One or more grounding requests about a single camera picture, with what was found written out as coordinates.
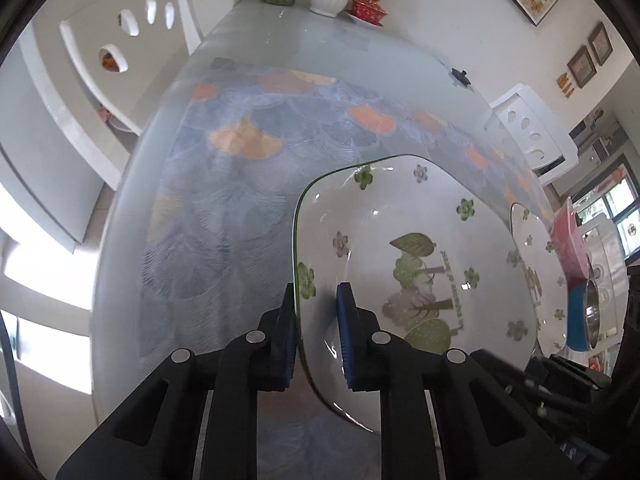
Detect blue steel bowl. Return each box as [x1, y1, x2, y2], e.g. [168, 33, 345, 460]
[567, 278, 601, 352]

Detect large square forest plate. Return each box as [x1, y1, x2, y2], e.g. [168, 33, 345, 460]
[293, 155, 537, 432]

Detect pink cartoon bowl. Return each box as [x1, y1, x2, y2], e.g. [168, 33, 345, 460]
[551, 198, 589, 287]

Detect white chair right near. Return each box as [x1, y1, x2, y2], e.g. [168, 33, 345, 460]
[578, 214, 629, 361]

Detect white chair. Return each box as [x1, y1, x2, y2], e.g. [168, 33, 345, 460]
[18, 0, 201, 188]
[490, 84, 579, 186]
[578, 214, 629, 361]

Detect small square forest plate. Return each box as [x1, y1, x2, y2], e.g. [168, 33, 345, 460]
[510, 203, 568, 358]

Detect fan pattern tablecloth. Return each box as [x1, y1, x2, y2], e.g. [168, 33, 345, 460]
[136, 56, 561, 480]

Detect white chair right far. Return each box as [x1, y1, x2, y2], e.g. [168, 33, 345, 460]
[490, 84, 579, 186]

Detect small black lid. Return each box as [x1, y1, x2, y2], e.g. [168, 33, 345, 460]
[451, 68, 471, 87]

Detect small framed picture lower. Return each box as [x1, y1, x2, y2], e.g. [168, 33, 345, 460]
[567, 46, 597, 89]

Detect small framed picture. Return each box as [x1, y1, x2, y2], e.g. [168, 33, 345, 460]
[567, 46, 597, 89]
[588, 22, 613, 66]

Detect white chair left far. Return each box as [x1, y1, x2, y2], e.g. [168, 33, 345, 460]
[18, 0, 201, 188]

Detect small framed picture upper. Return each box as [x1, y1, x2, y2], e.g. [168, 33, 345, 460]
[588, 22, 613, 66]

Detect red lidded teacup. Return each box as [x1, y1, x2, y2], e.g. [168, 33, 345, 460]
[347, 0, 387, 26]

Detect orange wall hanging tassels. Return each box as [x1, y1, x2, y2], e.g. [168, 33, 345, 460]
[556, 73, 575, 99]

